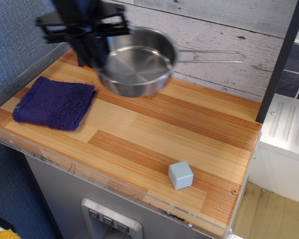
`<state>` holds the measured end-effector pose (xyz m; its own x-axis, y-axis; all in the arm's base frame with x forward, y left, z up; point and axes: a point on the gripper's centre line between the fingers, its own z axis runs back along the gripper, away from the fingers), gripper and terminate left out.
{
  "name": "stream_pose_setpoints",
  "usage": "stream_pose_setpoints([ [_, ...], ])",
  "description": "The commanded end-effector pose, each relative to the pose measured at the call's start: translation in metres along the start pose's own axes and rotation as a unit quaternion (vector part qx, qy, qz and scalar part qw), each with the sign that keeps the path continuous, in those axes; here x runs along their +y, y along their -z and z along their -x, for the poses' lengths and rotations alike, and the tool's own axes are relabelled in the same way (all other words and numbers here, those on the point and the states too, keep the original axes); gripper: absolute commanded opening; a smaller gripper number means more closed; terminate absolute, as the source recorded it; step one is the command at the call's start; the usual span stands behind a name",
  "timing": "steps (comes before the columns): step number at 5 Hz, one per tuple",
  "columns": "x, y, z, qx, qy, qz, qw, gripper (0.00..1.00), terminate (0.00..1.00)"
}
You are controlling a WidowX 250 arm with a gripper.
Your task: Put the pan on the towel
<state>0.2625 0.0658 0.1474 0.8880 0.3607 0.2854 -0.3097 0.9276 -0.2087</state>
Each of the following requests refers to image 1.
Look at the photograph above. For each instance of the purple folded cloth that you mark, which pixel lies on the purple folded cloth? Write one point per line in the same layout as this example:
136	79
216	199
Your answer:
57	105

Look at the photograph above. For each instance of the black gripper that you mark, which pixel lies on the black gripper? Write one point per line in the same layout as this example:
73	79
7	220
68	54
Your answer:
93	19

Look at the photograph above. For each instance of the steel bowl with wire handle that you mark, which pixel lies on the steel bowl with wire handle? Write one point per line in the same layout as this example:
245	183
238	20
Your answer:
141	63

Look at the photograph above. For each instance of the white ribbed appliance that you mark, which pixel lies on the white ribbed appliance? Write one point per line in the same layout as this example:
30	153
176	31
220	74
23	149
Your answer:
275	166

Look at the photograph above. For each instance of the silver dispenser panel with buttons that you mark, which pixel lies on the silver dispenser panel with buttons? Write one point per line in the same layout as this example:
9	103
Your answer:
105	223

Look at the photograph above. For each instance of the dark vertical post right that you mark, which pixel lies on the dark vertical post right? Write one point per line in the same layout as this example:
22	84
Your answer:
280	65

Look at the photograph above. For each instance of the grey blue cube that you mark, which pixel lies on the grey blue cube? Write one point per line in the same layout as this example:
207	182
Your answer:
180	174

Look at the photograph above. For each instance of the yellow object at corner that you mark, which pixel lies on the yellow object at corner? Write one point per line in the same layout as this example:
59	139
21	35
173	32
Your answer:
9	234

